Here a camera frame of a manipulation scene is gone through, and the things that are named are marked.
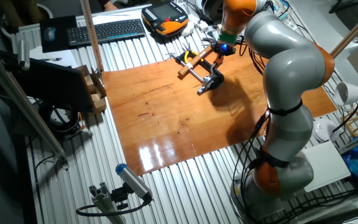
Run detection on grey camera with blue cap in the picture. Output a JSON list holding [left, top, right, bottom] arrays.
[[115, 163, 154, 202]]

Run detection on wooden handle claw hammer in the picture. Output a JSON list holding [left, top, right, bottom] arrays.
[[177, 37, 219, 77]]

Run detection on large wooden board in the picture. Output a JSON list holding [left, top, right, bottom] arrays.
[[101, 40, 338, 177]]

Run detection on black mouse pad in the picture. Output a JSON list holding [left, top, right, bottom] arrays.
[[39, 15, 79, 54]]

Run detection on yellow handled pliers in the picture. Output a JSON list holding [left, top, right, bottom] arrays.
[[181, 43, 204, 65]]

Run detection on black keyboard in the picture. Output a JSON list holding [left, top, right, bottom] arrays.
[[66, 18, 146, 47]]

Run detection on black camera cable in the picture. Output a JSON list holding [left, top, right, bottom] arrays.
[[75, 198, 152, 218]]

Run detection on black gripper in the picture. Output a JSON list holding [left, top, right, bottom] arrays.
[[212, 42, 237, 58]]

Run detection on short aluminium profile mount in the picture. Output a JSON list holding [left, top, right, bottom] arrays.
[[88, 182, 127, 224]]

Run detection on stacked wooden blocks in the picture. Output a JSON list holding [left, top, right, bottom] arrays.
[[75, 64, 108, 114]]

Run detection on black base lever press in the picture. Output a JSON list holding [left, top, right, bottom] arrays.
[[168, 51, 226, 96]]

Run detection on white desk lamp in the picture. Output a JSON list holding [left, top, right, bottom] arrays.
[[311, 81, 358, 144]]

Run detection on white flat box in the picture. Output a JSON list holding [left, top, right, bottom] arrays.
[[303, 140, 352, 193]]

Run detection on white power strip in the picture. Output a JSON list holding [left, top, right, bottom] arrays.
[[272, 0, 298, 32]]

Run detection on orange and black teach pendant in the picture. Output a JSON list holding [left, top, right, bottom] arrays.
[[140, 1, 190, 37]]

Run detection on slanted wooden pole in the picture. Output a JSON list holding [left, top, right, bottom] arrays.
[[329, 1, 358, 59]]

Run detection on grey computer mouse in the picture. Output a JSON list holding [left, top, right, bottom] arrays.
[[43, 26, 57, 42]]

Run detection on black filament spool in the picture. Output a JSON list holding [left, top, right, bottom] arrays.
[[201, 0, 225, 22]]

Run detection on white power adapter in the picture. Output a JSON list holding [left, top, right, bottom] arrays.
[[196, 19, 209, 33]]

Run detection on long aluminium beam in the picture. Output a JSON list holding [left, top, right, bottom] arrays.
[[0, 43, 70, 170]]

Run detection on black flat panel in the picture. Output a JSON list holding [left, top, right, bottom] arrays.
[[0, 49, 94, 113]]

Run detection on white rounded object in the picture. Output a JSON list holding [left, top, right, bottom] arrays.
[[180, 21, 195, 37]]

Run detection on upright wooden post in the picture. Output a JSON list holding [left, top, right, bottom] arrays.
[[79, 0, 105, 74]]

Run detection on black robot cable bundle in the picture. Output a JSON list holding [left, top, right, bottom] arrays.
[[232, 40, 279, 223]]

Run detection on black office chair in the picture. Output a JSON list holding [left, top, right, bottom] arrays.
[[328, 0, 358, 44]]

